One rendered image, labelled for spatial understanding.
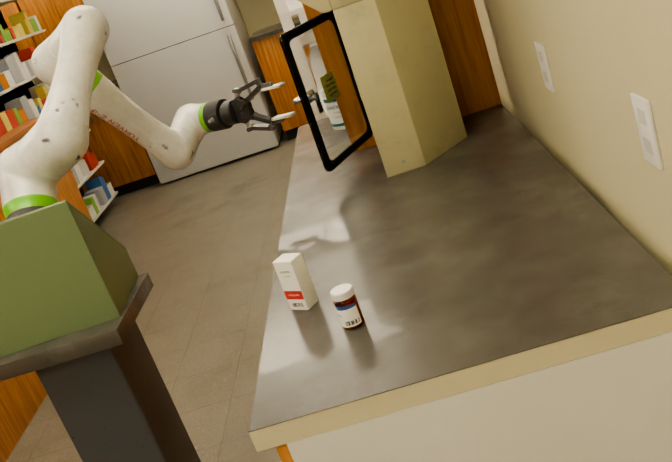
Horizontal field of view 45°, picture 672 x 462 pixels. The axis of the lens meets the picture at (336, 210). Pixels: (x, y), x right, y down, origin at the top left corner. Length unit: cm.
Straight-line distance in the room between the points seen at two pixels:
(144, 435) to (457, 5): 150
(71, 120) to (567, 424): 128
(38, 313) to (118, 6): 541
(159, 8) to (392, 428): 612
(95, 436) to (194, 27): 533
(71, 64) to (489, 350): 131
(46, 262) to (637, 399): 128
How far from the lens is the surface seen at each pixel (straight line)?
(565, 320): 130
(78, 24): 224
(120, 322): 194
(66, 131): 196
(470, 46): 253
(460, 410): 129
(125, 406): 208
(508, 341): 128
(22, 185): 205
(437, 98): 225
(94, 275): 194
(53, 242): 193
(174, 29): 715
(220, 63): 713
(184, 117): 251
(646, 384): 134
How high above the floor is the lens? 159
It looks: 18 degrees down
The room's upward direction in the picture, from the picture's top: 20 degrees counter-clockwise
